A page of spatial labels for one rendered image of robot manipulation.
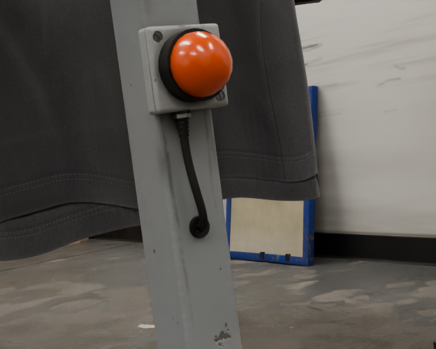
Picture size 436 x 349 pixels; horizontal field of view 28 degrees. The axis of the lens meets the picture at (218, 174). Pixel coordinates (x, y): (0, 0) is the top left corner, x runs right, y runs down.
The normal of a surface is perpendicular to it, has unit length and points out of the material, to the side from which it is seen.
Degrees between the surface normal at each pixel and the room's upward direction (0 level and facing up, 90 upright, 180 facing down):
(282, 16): 89
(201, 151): 90
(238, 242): 78
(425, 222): 90
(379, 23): 90
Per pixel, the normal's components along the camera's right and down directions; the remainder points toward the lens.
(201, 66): 0.09, 0.21
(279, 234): -0.84, -0.07
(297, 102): 0.38, -0.02
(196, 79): -0.15, 0.54
